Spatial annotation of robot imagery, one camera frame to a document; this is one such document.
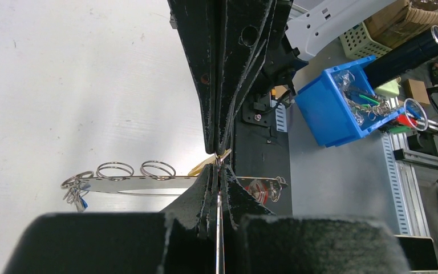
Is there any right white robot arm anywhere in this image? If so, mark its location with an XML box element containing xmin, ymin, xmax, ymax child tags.
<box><xmin>168</xmin><ymin>1</ymin><xmax>389</xmax><ymax>155</ymax></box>

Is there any black cylindrical tube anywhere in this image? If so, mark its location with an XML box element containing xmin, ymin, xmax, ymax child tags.
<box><xmin>363</xmin><ymin>25</ymin><xmax>438</xmax><ymax>89</ymax></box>

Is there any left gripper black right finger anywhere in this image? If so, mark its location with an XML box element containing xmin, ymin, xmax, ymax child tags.
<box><xmin>221</xmin><ymin>167</ymin><xmax>408</xmax><ymax>273</ymax></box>

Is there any blue plastic bin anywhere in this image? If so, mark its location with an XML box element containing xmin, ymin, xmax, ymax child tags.
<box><xmin>294</xmin><ymin>55</ymin><xmax>405</xmax><ymax>147</ymax></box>

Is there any red tagged key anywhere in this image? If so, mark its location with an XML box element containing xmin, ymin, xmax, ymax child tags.
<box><xmin>245</xmin><ymin>179</ymin><xmax>278</xmax><ymax>205</ymax></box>

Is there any white smartphone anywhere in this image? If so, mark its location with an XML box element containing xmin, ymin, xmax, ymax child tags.
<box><xmin>395</xmin><ymin>235</ymin><xmax>438</xmax><ymax>273</ymax></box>

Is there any cardboard box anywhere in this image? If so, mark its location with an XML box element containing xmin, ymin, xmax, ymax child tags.
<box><xmin>364</xmin><ymin>1</ymin><xmax>438</xmax><ymax>49</ymax></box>

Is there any yellow tagged key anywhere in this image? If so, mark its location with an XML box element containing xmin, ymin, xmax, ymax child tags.
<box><xmin>187</xmin><ymin>148</ymin><xmax>233</xmax><ymax>177</ymax></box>

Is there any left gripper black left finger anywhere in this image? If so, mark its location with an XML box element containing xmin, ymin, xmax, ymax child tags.
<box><xmin>5</xmin><ymin>166</ymin><xmax>215</xmax><ymax>273</ymax></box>

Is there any green perforated basket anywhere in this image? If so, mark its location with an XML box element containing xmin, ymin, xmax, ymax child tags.
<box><xmin>339</xmin><ymin>22</ymin><xmax>392</xmax><ymax>60</ymax></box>

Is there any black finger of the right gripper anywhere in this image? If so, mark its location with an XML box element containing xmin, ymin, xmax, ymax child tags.
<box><xmin>168</xmin><ymin>1</ymin><xmax>216</xmax><ymax>154</ymax></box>
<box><xmin>215</xmin><ymin>1</ymin><xmax>292</xmax><ymax>155</ymax></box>

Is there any blue tagged key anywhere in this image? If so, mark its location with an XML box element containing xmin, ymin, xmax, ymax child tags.
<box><xmin>74</xmin><ymin>195</ymin><xmax>88</xmax><ymax>212</ymax></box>

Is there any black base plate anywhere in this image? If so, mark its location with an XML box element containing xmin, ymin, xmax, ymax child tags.
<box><xmin>231</xmin><ymin>94</ymin><xmax>293</xmax><ymax>215</ymax></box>

